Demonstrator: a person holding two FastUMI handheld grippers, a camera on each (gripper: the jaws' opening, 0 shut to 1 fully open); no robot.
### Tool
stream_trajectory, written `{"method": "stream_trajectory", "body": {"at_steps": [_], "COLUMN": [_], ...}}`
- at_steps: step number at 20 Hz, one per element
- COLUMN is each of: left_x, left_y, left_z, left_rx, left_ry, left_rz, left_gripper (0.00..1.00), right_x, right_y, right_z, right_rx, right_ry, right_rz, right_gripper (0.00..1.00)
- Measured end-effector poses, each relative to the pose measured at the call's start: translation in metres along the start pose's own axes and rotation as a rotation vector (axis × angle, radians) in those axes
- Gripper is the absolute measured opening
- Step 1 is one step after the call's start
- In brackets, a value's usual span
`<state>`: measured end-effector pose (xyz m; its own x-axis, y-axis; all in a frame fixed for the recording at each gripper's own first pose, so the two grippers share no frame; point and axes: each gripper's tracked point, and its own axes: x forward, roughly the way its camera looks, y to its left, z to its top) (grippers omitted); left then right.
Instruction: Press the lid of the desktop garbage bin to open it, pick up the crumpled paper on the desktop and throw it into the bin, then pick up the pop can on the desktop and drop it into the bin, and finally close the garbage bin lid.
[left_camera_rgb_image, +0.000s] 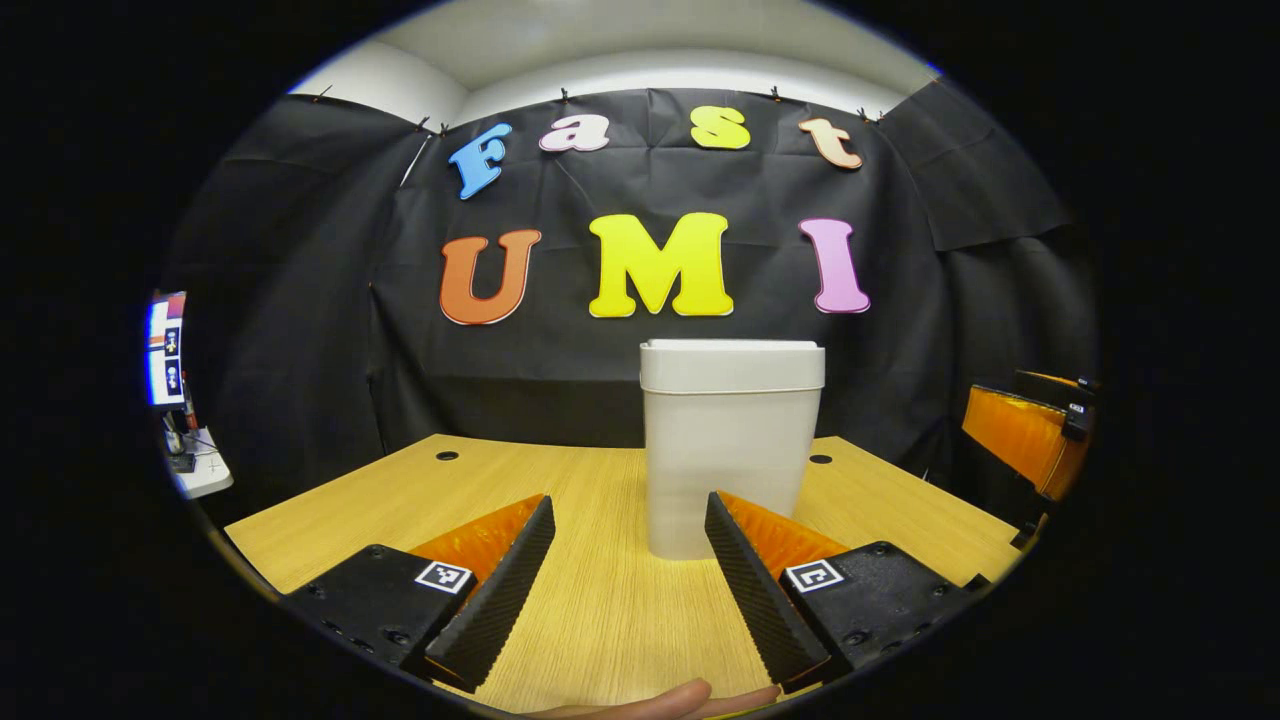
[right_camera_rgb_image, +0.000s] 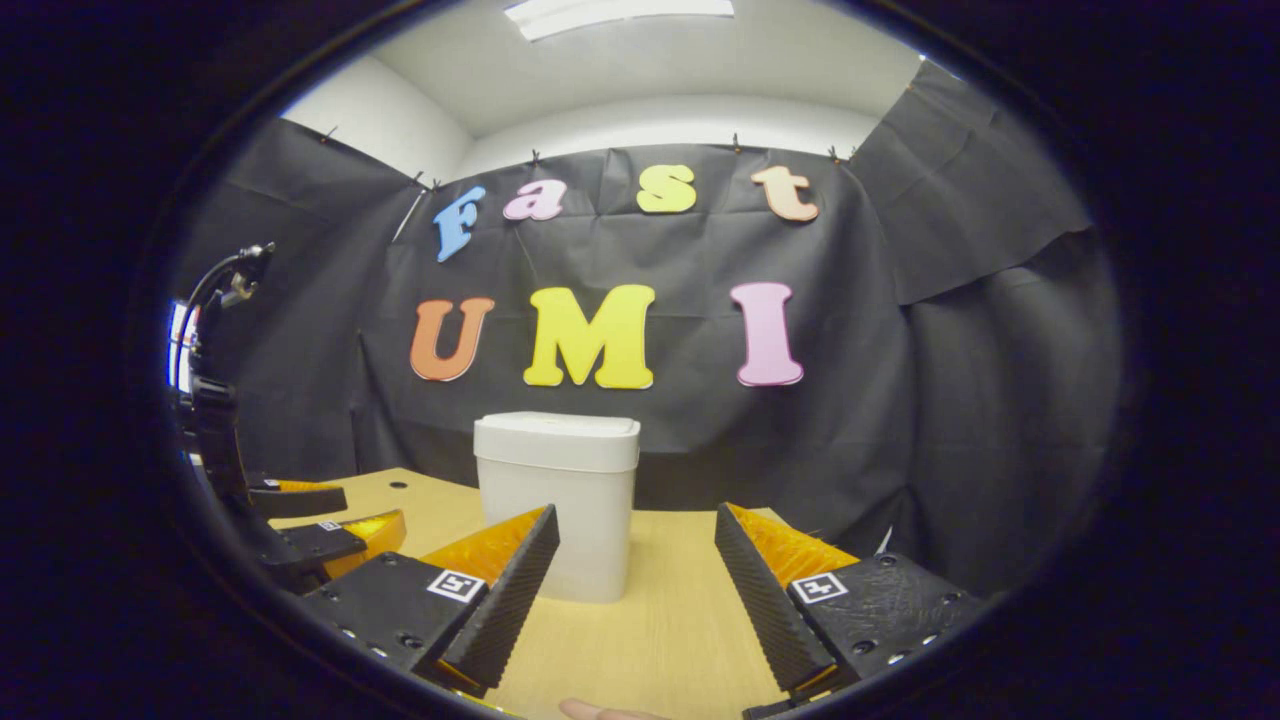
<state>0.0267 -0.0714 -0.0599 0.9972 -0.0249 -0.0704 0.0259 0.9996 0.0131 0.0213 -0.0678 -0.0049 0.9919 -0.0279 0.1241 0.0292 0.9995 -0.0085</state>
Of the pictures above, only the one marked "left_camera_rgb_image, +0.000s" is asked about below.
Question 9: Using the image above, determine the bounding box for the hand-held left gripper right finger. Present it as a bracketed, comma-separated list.
[703, 490, 976, 697]

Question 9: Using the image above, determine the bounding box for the white side table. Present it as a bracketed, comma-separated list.
[164, 425, 235, 500]

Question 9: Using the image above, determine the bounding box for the white desktop garbage bin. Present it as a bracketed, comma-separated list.
[640, 338, 828, 562]

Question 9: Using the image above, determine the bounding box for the black backdrop cloth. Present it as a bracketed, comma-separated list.
[165, 80, 1101, 533]

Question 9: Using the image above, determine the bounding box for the bright display screen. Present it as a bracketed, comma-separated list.
[147, 291, 190, 410]

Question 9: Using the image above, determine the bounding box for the wooden desktop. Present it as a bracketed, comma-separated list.
[225, 432, 1024, 717]

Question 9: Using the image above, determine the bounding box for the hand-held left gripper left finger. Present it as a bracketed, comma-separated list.
[283, 493, 557, 694]

